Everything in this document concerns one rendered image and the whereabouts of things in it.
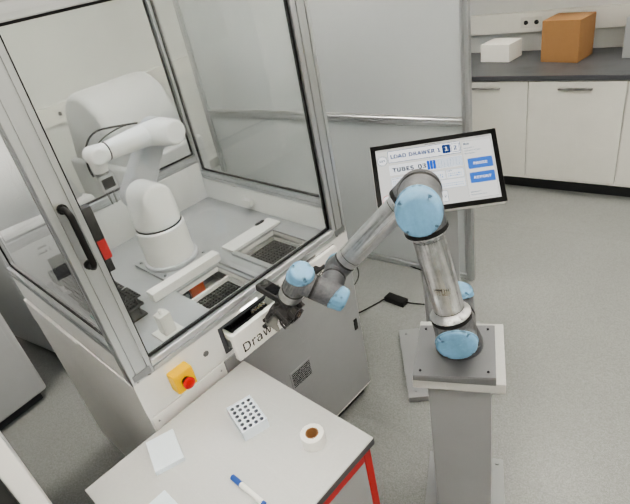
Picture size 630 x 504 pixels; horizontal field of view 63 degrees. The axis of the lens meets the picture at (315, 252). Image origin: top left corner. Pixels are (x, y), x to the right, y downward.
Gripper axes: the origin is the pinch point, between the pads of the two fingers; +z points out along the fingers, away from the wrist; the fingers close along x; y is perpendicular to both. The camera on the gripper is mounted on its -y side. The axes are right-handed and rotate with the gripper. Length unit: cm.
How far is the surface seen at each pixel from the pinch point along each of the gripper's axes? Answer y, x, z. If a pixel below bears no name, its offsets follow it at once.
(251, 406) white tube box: 16.9, -24.3, 2.9
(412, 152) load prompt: -14, 90, -20
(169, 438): 6.4, -46.6, 12.5
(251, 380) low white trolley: 9.3, -15.1, 12.5
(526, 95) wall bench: -21, 289, 34
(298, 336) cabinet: 5.7, 17.8, 28.4
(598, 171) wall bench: 52, 295, 49
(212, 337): -9.5, -17.3, 6.7
